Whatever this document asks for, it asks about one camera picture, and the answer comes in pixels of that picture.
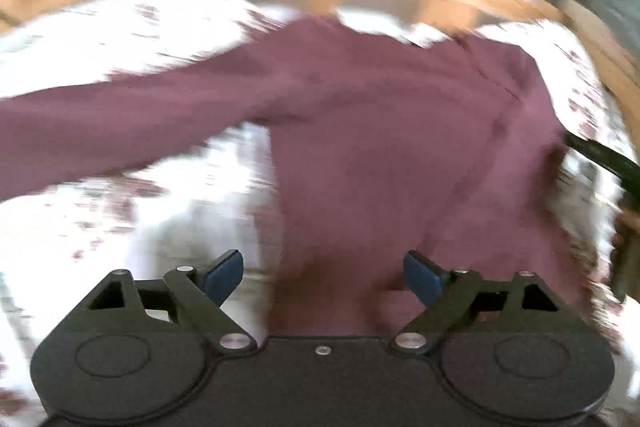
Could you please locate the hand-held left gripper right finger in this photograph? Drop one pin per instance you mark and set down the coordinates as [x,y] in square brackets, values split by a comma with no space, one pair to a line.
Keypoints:
[423,281]

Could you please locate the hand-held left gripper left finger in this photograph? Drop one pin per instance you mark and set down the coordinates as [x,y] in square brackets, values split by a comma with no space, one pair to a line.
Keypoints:
[223,278]

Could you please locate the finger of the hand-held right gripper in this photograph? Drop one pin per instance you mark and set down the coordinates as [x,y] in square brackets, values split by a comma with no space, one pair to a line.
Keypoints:
[605,157]

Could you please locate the maroon long-sleeved shirt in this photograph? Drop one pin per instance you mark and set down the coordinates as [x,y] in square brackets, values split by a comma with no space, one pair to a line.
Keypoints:
[380,147]

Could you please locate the white floral patterned blanket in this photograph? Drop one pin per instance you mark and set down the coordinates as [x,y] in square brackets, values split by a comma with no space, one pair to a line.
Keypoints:
[125,227]

